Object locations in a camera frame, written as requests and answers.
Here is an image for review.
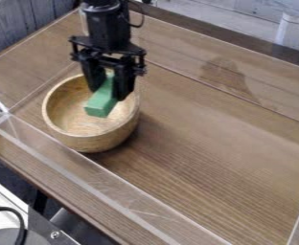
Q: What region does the metal bracket with screw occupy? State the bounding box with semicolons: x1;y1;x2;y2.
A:
25;208;79;245

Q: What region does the green rectangular block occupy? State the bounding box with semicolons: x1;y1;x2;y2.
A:
84;74;117;118

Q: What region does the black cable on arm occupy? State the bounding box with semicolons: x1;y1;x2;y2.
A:
121;0;146;29

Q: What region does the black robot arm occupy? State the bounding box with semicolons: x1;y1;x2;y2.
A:
69;0;146;101

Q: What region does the clear acrylic barrier wall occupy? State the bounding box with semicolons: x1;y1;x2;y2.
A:
0;6;299;245

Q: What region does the white container in background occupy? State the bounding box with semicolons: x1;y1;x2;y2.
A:
275;12;299;51

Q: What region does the black cable lower left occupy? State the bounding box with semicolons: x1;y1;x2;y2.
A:
0;206;29;245

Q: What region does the brown wooden bowl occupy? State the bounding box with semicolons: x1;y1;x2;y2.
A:
41;73;141;154

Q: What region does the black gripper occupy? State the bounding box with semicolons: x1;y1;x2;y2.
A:
69;3;146;101

